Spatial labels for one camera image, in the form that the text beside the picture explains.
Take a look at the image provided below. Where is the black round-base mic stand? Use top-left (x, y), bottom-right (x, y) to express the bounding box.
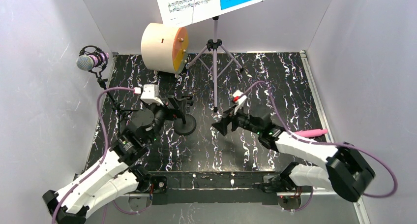
top-left (173, 96), bottom-right (197, 135)

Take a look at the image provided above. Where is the pink microphone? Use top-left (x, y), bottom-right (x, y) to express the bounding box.
top-left (295, 129), bottom-right (328, 138)

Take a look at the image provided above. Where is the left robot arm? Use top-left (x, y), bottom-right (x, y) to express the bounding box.
top-left (42, 96), bottom-right (196, 224)

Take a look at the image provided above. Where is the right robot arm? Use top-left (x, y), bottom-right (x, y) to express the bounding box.
top-left (212, 106), bottom-right (376, 202)

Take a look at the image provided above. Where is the cream and orange drum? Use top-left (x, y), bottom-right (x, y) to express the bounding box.
top-left (141, 23), bottom-right (189, 75)

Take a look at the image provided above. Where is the silver tripod music stand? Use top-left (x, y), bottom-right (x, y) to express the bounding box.
top-left (185, 16), bottom-right (244, 113)

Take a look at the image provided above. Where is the black tripod mic stand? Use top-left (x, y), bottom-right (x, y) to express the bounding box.
top-left (79, 45), bottom-right (139, 119)

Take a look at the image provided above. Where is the blue mesh microphone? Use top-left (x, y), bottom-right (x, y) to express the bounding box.
top-left (76, 52), bottom-right (109, 71)

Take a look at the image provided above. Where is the white sheet music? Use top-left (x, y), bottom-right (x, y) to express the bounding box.
top-left (153, 0), bottom-right (272, 25)

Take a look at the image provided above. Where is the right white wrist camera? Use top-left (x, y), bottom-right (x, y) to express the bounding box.
top-left (232, 90), bottom-right (247, 115)

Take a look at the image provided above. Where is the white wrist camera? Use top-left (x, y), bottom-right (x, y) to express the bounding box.
top-left (133, 84), bottom-right (163, 105)
top-left (232, 90), bottom-right (247, 115)

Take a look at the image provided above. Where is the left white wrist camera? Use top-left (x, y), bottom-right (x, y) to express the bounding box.
top-left (133, 84), bottom-right (163, 105)

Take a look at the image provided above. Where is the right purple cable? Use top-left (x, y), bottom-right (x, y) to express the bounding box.
top-left (241, 81), bottom-right (399, 213)

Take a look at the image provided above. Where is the purple cable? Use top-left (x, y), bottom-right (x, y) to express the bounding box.
top-left (50, 87), bottom-right (141, 224)
top-left (241, 81), bottom-right (399, 213)

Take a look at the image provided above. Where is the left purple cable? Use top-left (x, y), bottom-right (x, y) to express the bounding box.
top-left (50, 87), bottom-right (141, 224)

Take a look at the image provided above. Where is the aluminium frame rail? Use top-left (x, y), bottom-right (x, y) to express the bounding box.
top-left (61, 172), bottom-right (370, 224)

